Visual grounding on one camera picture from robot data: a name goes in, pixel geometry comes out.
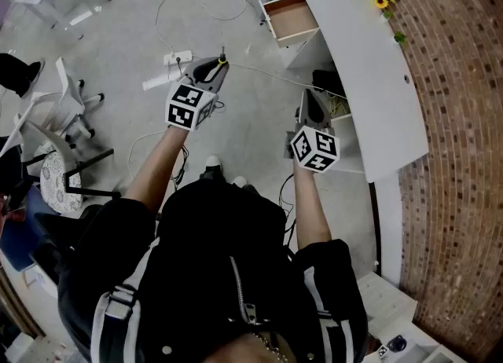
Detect black round device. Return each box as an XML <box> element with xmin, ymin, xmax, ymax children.
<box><xmin>387</xmin><ymin>334</ymin><xmax>408</xmax><ymax>353</ymax></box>

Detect chair with patterned cushion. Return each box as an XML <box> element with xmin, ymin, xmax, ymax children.
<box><xmin>0</xmin><ymin>117</ymin><xmax>123</xmax><ymax>217</ymax></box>

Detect white curved desk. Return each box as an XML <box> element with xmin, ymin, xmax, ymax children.
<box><xmin>281</xmin><ymin>0</ymin><xmax>430</xmax><ymax>288</ymax></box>

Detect black box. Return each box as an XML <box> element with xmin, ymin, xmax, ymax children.
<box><xmin>312</xmin><ymin>69</ymin><xmax>347</xmax><ymax>99</ymax></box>

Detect blue seat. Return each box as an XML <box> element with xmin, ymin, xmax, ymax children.
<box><xmin>0</xmin><ymin>184</ymin><xmax>42</xmax><ymax>272</ymax></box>

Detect person's black trousers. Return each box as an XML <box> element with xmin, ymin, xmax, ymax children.
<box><xmin>198</xmin><ymin>164</ymin><xmax>260</xmax><ymax>197</ymax></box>

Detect person's black striped jacket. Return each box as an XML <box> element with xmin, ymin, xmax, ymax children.
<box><xmin>57</xmin><ymin>178</ymin><xmax>370</xmax><ymax>363</ymax></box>

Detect thin white cable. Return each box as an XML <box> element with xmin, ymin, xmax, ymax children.
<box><xmin>229</xmin><ymin>62</ymin><xmax>347</xmax><ymax>100</ymax></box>

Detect long white cable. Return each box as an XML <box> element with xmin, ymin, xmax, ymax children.
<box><xmin>155</xmin><ymin>0</ymin><xmax>248</xmax><ymax>56</ymax></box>

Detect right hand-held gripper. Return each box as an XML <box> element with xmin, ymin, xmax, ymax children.
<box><xmin>285</xmin><ymin>88</ymin><xmax>341</xmax><ymax>174</ymax></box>

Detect white low cabinet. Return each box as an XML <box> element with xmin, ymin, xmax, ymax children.
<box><xmin>357</xmin><ymin>270</ymin><xmax>464</xmax><ymax>363</ymax></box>

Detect white office chair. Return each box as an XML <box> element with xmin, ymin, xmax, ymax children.
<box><xmin>31</xmin><ymin>57</ymin><xmax>105</xmax><ymax>142</ymax></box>

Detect yellow cable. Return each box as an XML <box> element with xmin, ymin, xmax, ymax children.
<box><xmin>329</xmin><ymin>97</ymin><xmax>350</xmax><ymax>116</ymax></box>

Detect white power strip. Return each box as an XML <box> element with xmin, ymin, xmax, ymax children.
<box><xmin>163</xmin><ymin>49</ymin><xmax>193</xmax><ymax>67</ymax></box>

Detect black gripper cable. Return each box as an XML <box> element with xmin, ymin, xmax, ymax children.
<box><xmin>277</xmin><ymin>172</ymin><xmax>299</xmax><ymax>251</ymax></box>
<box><xmin>169</xmin><ymin>144</ymin><xmax>190</xmax><ymax>190</ymax></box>

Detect person's right forearm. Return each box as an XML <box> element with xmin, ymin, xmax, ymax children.
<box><xmin>292</xmin><ymin>159</ymin><xmax>333</xmax><ymax>252</ymax></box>

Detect white wooden drawer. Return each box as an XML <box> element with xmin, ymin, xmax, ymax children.
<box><xmin>258</xmin><ymin>0</ymin><xmax>320</xmax><ymax>49</ymax></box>

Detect silver chain necklace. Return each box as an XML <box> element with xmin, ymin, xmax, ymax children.
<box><xmin>251</xmin><ymin>332</ymin><xmax>290</xmax><ymax>363</ymax></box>

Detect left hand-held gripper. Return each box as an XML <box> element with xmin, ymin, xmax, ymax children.
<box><xmin>164</xmin><ymin>56</ymin><xmax>230</xmax><ymax>131</ymax></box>

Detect person's left forearm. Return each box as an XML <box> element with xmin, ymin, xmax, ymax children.
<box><xmin>124</xmin><ymin>125</ymin><xmax>190</xmax><ymax>215</ymax></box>

